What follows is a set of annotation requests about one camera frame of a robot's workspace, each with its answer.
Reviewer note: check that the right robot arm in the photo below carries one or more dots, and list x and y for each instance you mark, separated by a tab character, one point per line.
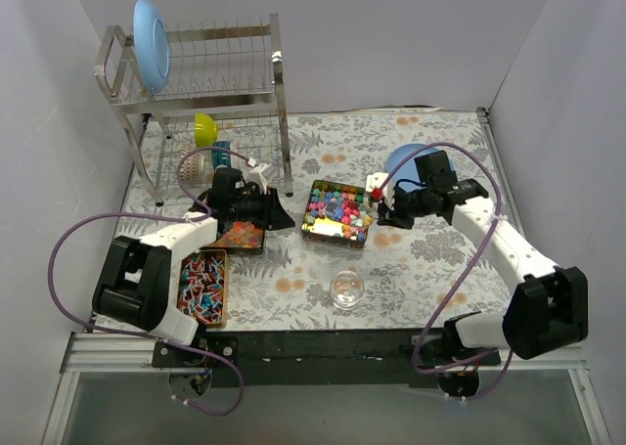
549	305

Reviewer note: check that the patterned tape roll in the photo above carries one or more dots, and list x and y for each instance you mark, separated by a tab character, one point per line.
190	169

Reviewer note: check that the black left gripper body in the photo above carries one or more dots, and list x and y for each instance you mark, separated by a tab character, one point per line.
269	206

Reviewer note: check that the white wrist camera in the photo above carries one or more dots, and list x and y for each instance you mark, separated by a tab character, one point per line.
381	189
258	176

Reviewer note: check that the tin of gummy candies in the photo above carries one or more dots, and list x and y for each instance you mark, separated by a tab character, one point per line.
237	238

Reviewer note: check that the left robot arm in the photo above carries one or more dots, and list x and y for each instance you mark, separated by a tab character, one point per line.
138	284

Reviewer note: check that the clear glass jar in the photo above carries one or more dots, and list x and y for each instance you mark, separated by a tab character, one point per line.
347	289

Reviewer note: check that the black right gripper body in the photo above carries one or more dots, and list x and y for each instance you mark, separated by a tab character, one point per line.
396	208

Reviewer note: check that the yellow-green bowl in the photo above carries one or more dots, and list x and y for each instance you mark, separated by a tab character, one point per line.
206	130

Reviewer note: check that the black metal base rail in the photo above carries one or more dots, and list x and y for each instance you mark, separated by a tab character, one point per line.
319	357

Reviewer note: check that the teal and white cup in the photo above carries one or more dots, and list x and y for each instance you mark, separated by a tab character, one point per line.
225	154

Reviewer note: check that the steel dish rack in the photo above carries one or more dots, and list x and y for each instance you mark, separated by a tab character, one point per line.
234	73

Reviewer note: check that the tin of colourful star candies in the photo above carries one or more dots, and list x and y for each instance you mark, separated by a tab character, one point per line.
327	231

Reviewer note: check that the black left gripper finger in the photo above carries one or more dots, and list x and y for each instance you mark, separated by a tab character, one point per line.
274	223
272	206

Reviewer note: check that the blue plate in rack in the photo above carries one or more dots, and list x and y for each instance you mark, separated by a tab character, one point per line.
151	46

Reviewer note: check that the blue plate on mat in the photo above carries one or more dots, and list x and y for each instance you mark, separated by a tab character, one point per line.
408	170

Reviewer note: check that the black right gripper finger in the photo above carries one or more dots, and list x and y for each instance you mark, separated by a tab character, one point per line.
395	222
385	211

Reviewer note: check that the silver metal scoop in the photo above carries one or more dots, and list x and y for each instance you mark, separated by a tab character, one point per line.
345	211

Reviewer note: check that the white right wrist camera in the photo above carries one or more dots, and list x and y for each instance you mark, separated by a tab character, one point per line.
381	189

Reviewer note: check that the gold tin of wrapped candies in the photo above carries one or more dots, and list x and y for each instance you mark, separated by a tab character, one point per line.
203	285

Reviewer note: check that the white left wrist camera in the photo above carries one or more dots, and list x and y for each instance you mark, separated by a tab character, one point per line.
258	176

